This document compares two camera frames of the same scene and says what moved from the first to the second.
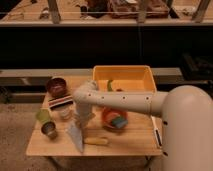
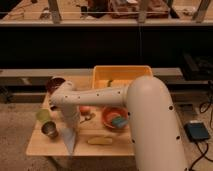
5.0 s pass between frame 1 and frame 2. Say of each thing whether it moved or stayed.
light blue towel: moved
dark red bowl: stayed
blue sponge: stayed
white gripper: moved
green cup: stayed
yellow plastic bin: stayed
